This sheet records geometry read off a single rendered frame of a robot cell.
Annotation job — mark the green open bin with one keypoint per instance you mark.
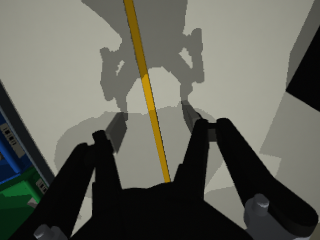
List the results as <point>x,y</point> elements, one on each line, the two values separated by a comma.
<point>13,203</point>

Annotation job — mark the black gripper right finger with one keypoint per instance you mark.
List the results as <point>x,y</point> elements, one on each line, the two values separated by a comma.
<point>272,211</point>

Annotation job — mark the blue bin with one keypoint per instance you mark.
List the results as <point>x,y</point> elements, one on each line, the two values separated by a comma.
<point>17,160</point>

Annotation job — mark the yellow vertical bar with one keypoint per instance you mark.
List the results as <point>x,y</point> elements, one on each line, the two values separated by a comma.
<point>133,24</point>

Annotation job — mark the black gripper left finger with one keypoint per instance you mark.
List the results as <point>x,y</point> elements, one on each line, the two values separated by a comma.
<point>55,215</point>

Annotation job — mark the grey metal shelf rack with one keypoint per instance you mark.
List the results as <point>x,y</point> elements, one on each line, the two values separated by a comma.
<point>16,125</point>

